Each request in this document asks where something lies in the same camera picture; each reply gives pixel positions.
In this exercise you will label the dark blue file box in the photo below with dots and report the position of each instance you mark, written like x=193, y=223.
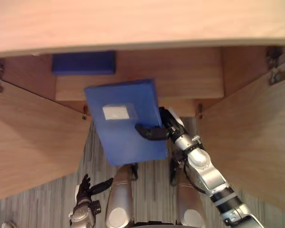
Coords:
x=83, y=63

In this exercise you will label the silver robot left leg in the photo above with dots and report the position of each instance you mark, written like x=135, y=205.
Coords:
x=120, y=197

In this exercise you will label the wooden cabinet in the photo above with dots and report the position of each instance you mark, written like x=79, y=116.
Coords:
x=142, y=47

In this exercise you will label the blue file folder with label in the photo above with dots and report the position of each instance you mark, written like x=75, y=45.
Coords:
x=127, y=121

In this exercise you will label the wooden cabinet door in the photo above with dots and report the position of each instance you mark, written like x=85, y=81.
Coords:
x=249, y=142
x=35, y=142

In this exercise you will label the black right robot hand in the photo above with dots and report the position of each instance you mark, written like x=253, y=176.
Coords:
x=156, y=134

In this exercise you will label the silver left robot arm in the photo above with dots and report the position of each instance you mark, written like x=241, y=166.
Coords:
x=82, y=215

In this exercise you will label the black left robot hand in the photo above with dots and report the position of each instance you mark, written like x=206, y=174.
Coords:
x=86, y=187

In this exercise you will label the silver robot leg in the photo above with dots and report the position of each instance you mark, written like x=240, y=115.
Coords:
x=120, y=197
x=188, y=204

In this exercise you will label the silver robot right leg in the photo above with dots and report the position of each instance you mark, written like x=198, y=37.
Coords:
x=188, y=204

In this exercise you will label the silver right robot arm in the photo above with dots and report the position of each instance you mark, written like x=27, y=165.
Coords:
x=209, y=175

